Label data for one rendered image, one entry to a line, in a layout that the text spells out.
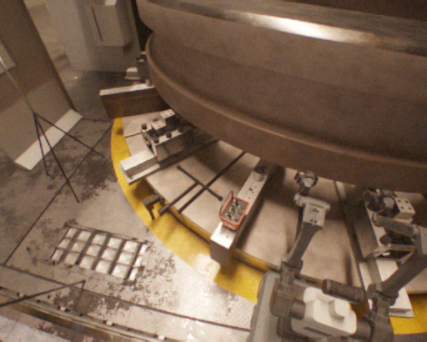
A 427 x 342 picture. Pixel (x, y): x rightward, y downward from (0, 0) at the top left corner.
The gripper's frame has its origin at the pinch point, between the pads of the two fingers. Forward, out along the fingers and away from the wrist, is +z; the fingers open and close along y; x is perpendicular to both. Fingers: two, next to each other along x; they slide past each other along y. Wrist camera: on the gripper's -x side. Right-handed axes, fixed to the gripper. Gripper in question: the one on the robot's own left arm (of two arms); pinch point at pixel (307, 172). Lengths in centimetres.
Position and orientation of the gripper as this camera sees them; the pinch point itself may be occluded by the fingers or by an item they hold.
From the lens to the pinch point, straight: 153.3
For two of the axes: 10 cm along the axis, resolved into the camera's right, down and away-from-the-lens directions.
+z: 3.9, -6.9, 6.2
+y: -9.2, -2.9, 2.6
